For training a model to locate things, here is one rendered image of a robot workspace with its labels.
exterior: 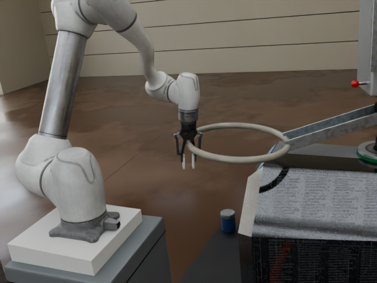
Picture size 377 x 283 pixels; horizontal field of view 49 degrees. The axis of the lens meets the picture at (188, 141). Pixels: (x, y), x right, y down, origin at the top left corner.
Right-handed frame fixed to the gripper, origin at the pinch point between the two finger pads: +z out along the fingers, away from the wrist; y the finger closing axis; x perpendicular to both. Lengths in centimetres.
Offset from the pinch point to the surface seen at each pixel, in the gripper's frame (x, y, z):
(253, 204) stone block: -18.8, 26.5, 14.2
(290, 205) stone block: -28, 40, 11
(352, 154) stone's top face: -12, 74, -4
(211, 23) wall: 642, 135, -7
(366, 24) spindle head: -14, 71, -62
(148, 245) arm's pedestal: -53, -21, 7
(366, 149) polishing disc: -15, 79, -7
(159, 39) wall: 697, 36, 26
